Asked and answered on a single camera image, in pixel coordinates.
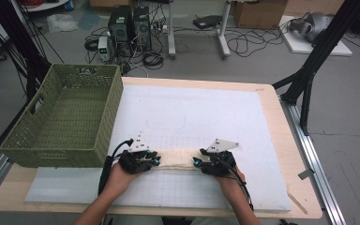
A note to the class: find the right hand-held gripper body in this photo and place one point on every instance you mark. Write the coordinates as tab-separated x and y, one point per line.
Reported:
220	164

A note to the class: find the white floor board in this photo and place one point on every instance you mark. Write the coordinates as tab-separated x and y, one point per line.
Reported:
296	45

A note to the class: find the black metal stand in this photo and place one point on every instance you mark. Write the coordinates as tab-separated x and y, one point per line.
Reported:
322	50
18	40

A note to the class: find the grey tape piece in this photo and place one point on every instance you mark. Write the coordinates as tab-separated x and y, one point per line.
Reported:
305	174

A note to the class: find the thin wooden stick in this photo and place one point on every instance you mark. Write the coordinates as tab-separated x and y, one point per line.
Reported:
297	203

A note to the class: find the green woven basket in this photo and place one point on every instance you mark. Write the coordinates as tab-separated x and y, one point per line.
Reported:
72	103

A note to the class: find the cream printed cloth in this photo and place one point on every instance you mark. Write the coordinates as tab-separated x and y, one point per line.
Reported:
178	158

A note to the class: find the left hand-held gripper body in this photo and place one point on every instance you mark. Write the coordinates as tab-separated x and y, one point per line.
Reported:
132	162

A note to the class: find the grey headset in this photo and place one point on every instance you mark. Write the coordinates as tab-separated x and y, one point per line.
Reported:
314	26

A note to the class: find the white power supply box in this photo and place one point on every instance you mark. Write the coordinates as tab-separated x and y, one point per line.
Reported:
103	48

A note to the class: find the black computer tower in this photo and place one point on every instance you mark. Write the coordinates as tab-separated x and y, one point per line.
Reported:
142	28
120	28

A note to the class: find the clear plastic bag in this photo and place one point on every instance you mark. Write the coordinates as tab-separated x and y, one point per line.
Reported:
62	23

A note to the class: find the white grid mat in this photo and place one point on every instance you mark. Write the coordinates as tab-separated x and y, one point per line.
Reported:
184	109

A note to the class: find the flat black box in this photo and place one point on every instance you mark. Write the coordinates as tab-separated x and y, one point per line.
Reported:
206	22

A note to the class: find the person's left hand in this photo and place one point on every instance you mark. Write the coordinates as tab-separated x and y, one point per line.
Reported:
118	182

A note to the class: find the person's right hand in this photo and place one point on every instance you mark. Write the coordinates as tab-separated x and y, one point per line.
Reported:
231	181

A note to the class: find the white desk leg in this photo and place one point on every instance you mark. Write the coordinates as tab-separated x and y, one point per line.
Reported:
223	34
171	31

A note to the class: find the brown cardboard box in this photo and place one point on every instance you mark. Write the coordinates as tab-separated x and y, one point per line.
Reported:
259	14

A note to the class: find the blue floor sheet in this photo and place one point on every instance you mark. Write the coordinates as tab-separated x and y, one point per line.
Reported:
89	19

